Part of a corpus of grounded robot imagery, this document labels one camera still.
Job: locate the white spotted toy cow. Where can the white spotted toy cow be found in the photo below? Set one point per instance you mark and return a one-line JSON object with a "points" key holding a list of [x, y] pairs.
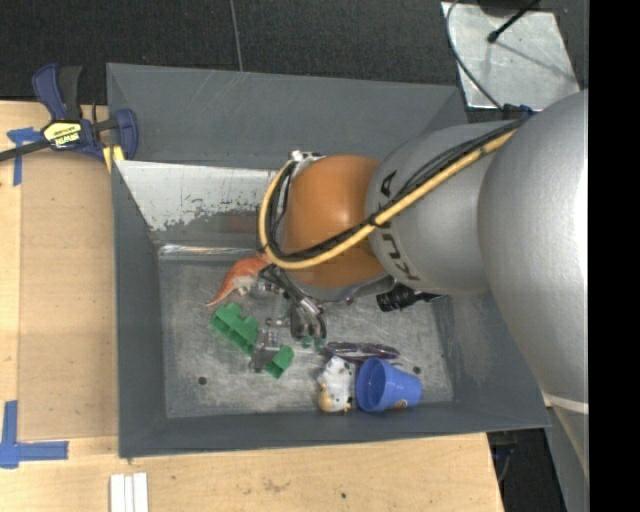
{"points": [[335, 380]]}

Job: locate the grey metal bin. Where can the grey metal bin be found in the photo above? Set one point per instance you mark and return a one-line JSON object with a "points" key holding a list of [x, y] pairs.
{"points": [[210, 400]]}

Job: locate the blue plastic cup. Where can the blue plastic cup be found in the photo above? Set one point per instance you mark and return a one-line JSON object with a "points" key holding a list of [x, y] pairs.
{"points": [[395, 387]]}

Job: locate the pale wood board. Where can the pale wood board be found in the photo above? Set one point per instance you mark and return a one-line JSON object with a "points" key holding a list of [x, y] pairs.
{"points": [[65, 300]]}

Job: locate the green toy block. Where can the green toy block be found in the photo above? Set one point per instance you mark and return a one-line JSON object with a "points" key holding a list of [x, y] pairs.
{"points": [[231, 322]]}

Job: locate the orange toy dinosaur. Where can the orange toy dinosaur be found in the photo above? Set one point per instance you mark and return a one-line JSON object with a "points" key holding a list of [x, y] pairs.
{"points": [[237, 277]]}

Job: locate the black cylinder on white bracket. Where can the black cylinder on white bracket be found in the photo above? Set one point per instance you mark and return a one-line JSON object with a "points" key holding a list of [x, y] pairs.
{"points": [[397, 298]]}

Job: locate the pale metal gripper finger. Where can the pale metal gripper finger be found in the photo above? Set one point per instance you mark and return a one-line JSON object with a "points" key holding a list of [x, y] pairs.
{"points": [[270, 289], [264, 352]]}

